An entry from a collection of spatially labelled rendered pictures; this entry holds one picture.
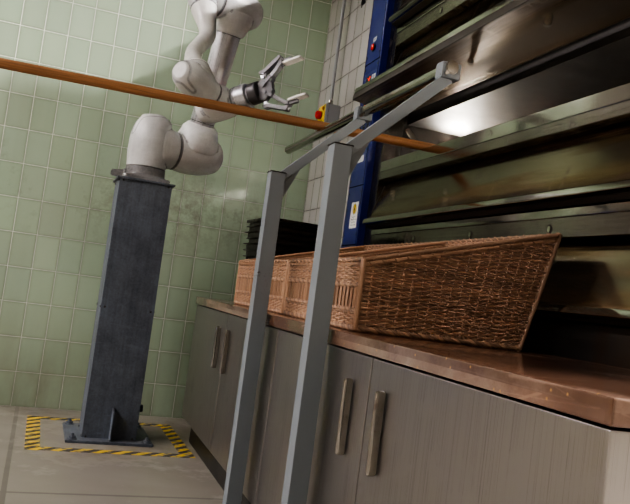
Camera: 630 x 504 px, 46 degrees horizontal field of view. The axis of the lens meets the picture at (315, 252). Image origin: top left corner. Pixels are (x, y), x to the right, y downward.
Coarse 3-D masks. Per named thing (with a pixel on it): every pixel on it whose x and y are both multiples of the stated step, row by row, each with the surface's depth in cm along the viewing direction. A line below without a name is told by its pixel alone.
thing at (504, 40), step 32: (544, 0) 172; (576, 0) 168; (608, 0) 165; (480, 32) 197; (512, 32) 192; (544, 32) 187; (576, 32) 183; (416, 64) 230; (480, 64) 217; (512, 64) 211
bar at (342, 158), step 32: (448, 64) 158; (384, 96) 189; (416, 96) 157; (352, 128) 204; (384, 128) 155; (352, 160) 153; (320, 224) 151; (256, 256) 198; (320, 256) 149; (256, 288) 194; (320, 288) 149; (256, 320) 194; (320, 320) 148; (256, 352) 194; (320, 352) 148; (256, 384) 193; (320, 384) 148; (288, 448) 150; (288, 480) 147
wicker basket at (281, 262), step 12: (312, 252) 269; (240, 264) 258; (252, 264) 243; (276, 264) 219; (288, 264) 209; (240, 276) 256; (252, 276) 242; (276, 276) 217; (240, 288) 255; (276, 288) 217; (240, 300) 252; (276, 300) 214; (276, 312) 213
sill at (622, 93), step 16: (592, 96) 170; (608, 96) 165; (624, 96) 160; (544, 112) 187; (560, 112) 181; (576, 112) 175; (496, 128) 208; (512, 128) 200; (528, 128) 193; (448, 144) 234; (464, 144) 224; (400, 160) 267; (416, 160) 254
